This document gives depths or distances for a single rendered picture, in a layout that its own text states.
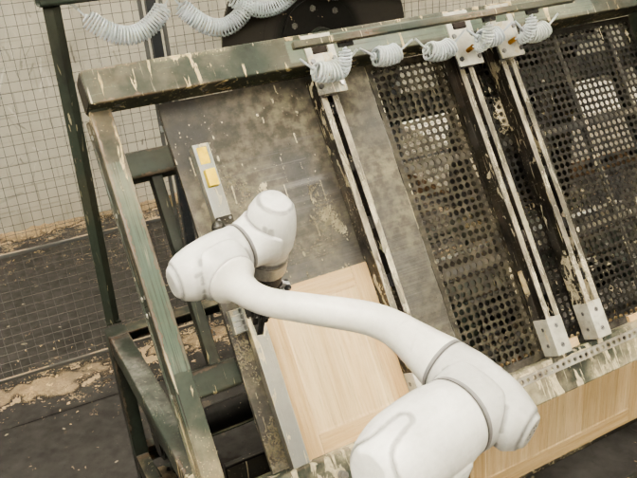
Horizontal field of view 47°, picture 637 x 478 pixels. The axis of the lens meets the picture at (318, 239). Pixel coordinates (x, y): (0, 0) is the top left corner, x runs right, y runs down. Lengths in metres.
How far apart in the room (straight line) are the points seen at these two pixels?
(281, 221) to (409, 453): 0.57
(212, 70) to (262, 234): 0.82
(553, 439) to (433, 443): 2.03
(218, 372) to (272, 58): 0.93
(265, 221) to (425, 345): 0.41
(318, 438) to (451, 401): 1.07
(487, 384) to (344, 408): 1.05
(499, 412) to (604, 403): 2.06
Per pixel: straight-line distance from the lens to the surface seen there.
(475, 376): 1.17
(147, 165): 2.16
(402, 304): 2.21
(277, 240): 1.44
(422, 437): 1.06
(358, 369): 2.19
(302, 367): 2.13
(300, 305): 1.31
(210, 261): 1.37
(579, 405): 3.09
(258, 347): 2.06
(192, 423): 2.01
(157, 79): 2.11
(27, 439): 4.10
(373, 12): 3.03
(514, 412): 1.17
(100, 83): 2.08
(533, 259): 2.51
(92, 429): 4.02
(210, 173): 2.09
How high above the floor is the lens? 2.27
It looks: 23 degrees down
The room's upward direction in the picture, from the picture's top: 5 degrees counter-clockwise
